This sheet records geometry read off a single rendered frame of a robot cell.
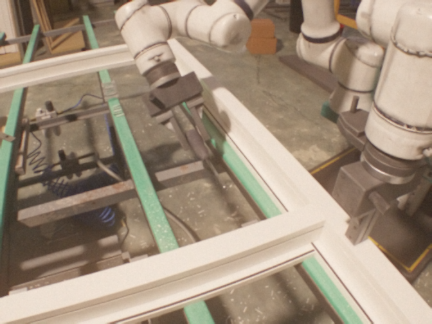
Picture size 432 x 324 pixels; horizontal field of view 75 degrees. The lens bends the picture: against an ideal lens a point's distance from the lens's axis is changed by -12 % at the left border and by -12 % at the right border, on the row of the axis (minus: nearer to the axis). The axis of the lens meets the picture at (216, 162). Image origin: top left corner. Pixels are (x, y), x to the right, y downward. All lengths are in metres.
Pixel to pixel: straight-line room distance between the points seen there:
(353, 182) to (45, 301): 0.44
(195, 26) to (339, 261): 0.54
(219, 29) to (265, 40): 3.34
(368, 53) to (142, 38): 0.82
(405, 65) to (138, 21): 0.55
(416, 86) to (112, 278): 0.45
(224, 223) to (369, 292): 1.30
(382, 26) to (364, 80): 0.76
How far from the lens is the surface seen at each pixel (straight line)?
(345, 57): 1.27
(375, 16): 0.53
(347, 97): 1.30
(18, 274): 1.06
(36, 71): 1.36
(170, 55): 0.72
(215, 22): 0.67
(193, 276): 0.49
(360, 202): 0.41
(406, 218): 1.58
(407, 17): 0.35
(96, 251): 1.01
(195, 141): 0.70
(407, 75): 0.35
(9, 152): 0.97
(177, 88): 0.71
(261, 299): 1.51
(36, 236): 1.94
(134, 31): 0.73
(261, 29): 3.94
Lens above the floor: 1.34
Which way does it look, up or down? 39 degrees down
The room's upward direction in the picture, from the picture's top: straight up
